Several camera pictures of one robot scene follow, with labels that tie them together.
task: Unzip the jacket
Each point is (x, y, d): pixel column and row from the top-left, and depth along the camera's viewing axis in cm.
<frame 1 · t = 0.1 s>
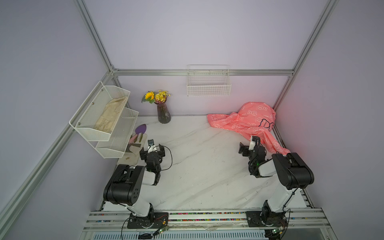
left hand: (151, 147, 93), fingers open
right hand: (248, 145, 99), fingers open
pink printed hooded jacket: (253, 119, 112), point 7 cm above the table
dark glass vase: (164, 115, 113), point 8 cm above the table
yellow flower bouquet: (159, 97, 100), point 25 cm above the table
pink handled garden tool: (132, 139, 105), point 3 cm above the table

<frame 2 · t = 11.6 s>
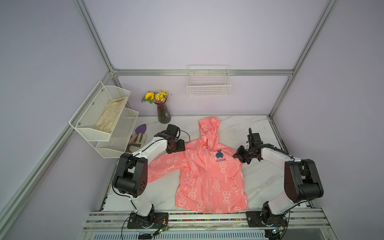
left hand: (180, 149, 93), fingers open
right hand: (234, 157, 93), fingers closed
pink printed hooded jacket: (210, 175, 90), on the table
the other named things where they were.

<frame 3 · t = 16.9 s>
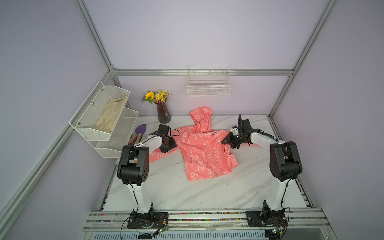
left hand: (173, 147, 99), fingers open
right hand: (224, 144, 96), fingers open
pink printed hooded jacket: (206, 152, 100), point 2 cm above the table
the other named things where they were.

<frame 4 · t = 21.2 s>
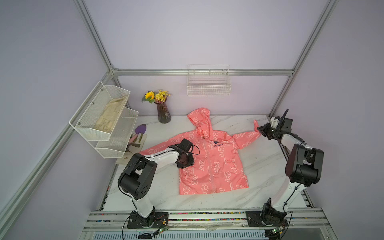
left hand: (190, 165, 92), fingers open
right hand: (258, 129, 98), fingers closed
pink printed hooded jacket: (218, 166, 93), point 2 cm above the table
the other named things where they were.

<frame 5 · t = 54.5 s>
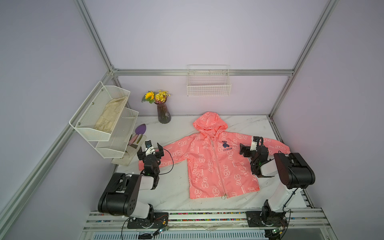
left hand: (149, 146, 89), fingers open
right hand: (248, 145, 99), fingers open
pink printed hooded jacket: (219, 163, 95), on the table
the other named things where they were.

